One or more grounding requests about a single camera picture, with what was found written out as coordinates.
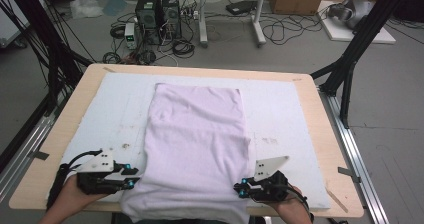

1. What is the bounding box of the clear plastic bag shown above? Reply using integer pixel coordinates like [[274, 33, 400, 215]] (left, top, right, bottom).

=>
[[69, 0, 105, 20]]

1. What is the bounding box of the black flat device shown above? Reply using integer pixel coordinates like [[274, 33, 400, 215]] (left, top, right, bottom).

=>
[[225, 0, 258, 16]]

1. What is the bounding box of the aluminium rail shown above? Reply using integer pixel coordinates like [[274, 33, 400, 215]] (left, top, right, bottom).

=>
[[319, 89, 391, 224], [0, 93, 68, 202]]

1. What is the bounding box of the white power supply box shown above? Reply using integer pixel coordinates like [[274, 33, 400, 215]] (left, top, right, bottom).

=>
[[124, 22, 138, 50]]

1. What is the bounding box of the thin wooden stick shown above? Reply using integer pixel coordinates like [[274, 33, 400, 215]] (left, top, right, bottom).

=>
[[324, 186, 350, 214]]

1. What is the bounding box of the person's right hand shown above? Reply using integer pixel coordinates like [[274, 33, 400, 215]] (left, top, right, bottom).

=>
[[266, 184, 314, 224]]

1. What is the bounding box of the white desk leg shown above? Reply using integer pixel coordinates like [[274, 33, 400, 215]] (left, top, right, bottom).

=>
[[197, 0, 210, 48], [251, 0, 268, 48]]

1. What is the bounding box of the grey tape piece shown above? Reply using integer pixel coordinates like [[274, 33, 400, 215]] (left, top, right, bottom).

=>
[[337, 166, 362, 184], [28, 149, 51, 161]]

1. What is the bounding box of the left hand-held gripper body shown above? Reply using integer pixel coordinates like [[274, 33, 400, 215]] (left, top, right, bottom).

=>
[[75, 149, 132, 196]]

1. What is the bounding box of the black cable tangle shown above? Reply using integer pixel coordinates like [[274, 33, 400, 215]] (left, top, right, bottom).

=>
[[259, 12, 332, 47]]

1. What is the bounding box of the slim black computer tower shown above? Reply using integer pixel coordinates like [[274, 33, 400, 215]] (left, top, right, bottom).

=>
[[161, 0, 183, 40]]

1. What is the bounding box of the grey helmet-like device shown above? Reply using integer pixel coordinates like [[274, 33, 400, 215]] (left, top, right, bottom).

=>
[[327, 0, 376, 30]]

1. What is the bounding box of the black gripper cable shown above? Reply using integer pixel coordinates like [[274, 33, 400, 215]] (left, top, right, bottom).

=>
[[286, 186, 316, 224], [45, 149, 104, 211]]

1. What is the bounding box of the large black computer tower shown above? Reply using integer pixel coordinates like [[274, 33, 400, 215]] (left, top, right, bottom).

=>
[[134, 0, 163, 46]]

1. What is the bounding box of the person's left hand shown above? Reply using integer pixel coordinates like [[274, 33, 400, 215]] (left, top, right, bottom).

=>
[[53, 173, 109, 218]]

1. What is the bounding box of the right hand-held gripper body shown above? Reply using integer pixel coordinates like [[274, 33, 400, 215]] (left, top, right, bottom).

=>
[[248, 155, 291, 204]]

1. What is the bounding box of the white foam mat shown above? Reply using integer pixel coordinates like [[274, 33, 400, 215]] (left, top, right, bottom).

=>
[[44, 72, 332, 210]]

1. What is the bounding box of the lilac printed towel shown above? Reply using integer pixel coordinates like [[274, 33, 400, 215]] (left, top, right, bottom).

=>
[[119, 82, 252, 224]]

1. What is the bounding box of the coiled black cable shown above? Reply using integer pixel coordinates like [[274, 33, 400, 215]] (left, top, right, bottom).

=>
[[171, 38, 196, 59]]

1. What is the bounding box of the white floor board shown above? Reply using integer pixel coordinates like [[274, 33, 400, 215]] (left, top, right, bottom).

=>
[[317, 0, 397, 45]]

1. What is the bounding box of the teal floor sheet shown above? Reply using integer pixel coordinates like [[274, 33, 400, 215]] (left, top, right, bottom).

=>
[[102, 0, 129, 17]]

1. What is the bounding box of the black metal frame stand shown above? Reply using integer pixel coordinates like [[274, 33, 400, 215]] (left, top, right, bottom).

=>
[[0, 0, 95, 116], [309, 0, 415, 130]]

